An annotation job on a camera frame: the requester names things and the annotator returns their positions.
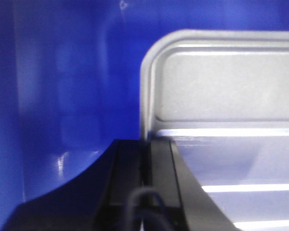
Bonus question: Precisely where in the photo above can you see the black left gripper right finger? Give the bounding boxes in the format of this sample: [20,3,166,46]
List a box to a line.
[147,140,237,231]

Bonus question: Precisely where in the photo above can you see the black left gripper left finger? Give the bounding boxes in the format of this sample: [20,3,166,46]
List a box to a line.
[2,140,141,231]

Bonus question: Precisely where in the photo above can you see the small silver metal tray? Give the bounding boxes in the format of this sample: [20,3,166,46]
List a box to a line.
[140,29,289,231]

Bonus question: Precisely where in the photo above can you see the blue bin lower level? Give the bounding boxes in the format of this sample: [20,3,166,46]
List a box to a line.
[0,0,289,230]

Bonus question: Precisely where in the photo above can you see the black cable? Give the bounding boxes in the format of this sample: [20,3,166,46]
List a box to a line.
[125,187,169,231]

